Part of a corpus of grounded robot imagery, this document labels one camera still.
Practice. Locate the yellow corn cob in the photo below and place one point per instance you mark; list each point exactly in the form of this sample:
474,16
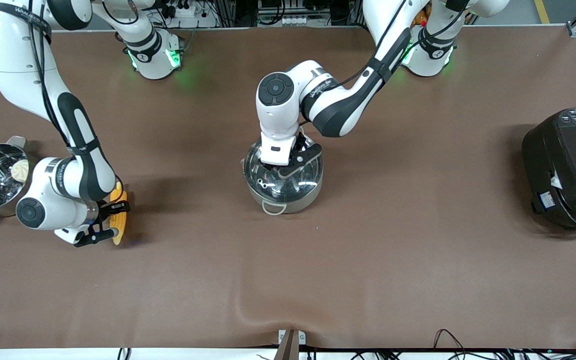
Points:
119,230

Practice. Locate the steel steamer pot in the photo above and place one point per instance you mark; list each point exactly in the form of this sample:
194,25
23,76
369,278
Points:
25,195

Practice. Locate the white power strip with plugs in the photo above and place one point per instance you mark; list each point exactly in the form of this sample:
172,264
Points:
188,10

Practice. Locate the white steamed bun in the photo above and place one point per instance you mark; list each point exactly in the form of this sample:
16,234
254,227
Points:
20,170

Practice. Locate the glass pot lid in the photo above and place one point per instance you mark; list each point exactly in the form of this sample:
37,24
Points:
263,182

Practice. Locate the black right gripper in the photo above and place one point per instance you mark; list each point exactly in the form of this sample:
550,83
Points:
104,210

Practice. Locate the brown table mat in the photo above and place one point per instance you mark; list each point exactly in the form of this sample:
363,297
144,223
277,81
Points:
368,275

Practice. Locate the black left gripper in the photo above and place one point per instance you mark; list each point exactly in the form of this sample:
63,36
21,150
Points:
300,141

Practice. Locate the bag of orange snacks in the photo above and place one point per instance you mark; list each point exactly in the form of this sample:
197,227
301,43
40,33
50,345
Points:
420,17

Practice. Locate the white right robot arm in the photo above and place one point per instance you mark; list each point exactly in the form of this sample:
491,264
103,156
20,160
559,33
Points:
18,50

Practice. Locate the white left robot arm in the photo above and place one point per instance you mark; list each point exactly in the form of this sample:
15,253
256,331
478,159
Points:
338,110

